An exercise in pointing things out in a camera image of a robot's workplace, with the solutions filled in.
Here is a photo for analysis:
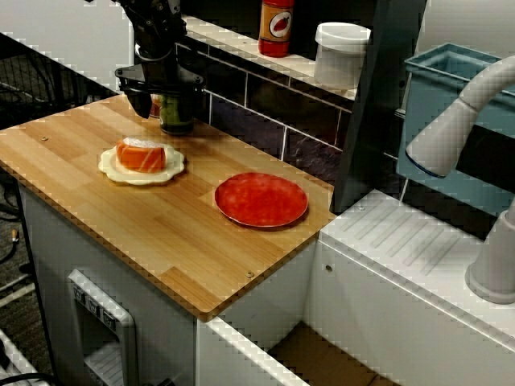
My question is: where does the white lidded container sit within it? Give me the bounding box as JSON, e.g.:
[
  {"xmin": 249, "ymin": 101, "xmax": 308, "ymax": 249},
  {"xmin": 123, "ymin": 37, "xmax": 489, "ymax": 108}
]
[{"xmin": 313, "ymin": 22, "xmax": 372, "ymax": 90}]

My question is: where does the red cup on shelf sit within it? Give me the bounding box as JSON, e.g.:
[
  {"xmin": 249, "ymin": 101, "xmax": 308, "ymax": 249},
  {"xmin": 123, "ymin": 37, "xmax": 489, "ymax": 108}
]
[{"xmin": 258, "ymin": 0, "xmax": 295, "ymax": 58}]

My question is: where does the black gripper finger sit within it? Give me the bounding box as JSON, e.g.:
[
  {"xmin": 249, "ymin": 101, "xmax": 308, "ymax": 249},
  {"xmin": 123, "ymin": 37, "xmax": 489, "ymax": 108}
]
[
  {"xmin": 175, "ymin": 88, "xmax": 202, "ymax": 126},
  {"xmin": 122, "ymin": 88, "xmax": 153, "ymax": 119}
]

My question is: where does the grey toy faucet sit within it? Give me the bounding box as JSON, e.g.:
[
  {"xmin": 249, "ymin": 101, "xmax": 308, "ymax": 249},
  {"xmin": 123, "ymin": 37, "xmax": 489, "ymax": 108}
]
[{"xmin": 404, "ymin": 54, "xmax": 515, "ymax": 306}]

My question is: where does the teal plastic box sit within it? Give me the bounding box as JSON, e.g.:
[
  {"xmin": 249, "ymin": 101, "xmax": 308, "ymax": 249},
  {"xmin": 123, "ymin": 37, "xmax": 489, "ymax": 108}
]
[{"xmin": 396, "ymin": 43, "xmax": 515, "ymax": 208}]

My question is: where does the white toy sink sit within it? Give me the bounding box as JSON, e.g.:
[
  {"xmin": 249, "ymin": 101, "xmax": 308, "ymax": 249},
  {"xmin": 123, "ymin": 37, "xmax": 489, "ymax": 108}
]
[{"xmin": 196, "ymin": 188, "xmax": 515, "ymax": 386}]

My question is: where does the cream scalloped plate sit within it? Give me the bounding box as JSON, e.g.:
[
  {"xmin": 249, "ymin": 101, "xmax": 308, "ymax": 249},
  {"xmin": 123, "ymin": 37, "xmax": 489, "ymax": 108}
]
[{"xmin": 98, "ymin": 142, "xmax": 187, "ymax": 187}]

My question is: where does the black mesh rack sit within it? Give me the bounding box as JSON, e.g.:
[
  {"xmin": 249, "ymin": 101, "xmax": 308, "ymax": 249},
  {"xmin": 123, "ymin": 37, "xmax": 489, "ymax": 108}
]
[{"xmin": 0, "ymin": 31, "xmax": 122, "ymax": 132}]

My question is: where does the green peas toy can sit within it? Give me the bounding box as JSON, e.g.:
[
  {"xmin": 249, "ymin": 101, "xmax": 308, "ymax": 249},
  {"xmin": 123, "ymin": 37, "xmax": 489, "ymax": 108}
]
[{"xmin": 159, "ymin": 92, "xmax": 195, "ymax": 137}]

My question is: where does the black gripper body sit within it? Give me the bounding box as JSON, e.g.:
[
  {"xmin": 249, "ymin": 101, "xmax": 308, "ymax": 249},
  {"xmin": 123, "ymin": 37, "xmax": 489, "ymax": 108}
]
[{"xmin": 114, "ymin": 54, "xmax": 205, "ymax": 101}]

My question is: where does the toy salmon sushi piece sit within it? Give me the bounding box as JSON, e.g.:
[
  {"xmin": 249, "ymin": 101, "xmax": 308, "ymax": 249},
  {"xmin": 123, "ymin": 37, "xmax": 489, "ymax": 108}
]
[{"xmin": 115, "ymin": 136, "xmax": 167, "ymax": 173}]

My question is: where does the red round plate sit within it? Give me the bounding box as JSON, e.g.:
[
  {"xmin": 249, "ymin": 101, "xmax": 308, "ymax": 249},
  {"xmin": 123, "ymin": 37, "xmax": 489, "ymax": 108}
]
[{"xmin": 213, "ymin": 172, "xmax": 310, "ymax": 230}]

